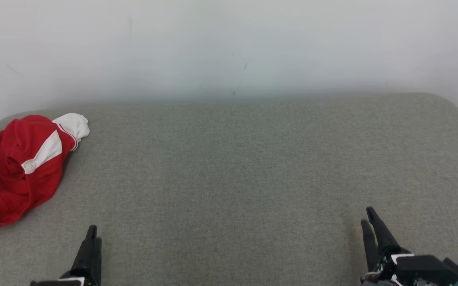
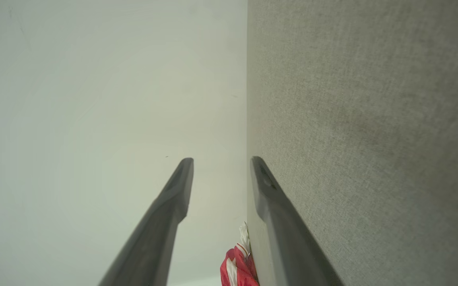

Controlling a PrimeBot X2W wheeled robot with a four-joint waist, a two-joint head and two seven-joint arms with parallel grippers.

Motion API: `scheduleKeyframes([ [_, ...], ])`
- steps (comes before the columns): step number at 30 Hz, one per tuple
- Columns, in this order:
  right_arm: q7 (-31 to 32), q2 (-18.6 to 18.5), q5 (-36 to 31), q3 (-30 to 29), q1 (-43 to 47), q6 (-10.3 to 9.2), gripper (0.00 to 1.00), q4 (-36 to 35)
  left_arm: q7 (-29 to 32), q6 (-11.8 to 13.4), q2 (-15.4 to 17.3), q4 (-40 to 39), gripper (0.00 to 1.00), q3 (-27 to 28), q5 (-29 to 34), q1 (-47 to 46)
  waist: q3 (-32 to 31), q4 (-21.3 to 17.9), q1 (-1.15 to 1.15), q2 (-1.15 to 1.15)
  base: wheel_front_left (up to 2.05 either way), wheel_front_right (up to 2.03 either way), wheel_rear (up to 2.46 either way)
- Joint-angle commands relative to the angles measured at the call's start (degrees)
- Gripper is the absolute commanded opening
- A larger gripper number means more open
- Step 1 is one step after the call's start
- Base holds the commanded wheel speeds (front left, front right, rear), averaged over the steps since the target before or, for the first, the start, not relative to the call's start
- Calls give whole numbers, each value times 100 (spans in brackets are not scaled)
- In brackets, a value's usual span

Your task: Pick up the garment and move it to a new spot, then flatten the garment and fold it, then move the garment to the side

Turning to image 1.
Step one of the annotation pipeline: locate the grey fabric sofa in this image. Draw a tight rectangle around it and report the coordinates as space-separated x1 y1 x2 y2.
0 93 458 286

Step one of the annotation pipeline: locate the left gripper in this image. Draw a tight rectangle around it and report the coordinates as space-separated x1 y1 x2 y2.
30 225 102 286

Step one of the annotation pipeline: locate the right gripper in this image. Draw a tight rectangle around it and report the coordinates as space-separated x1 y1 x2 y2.
361 207 414 286

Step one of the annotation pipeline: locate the red and white shirt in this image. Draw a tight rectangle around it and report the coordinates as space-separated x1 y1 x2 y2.
0 131 74 231

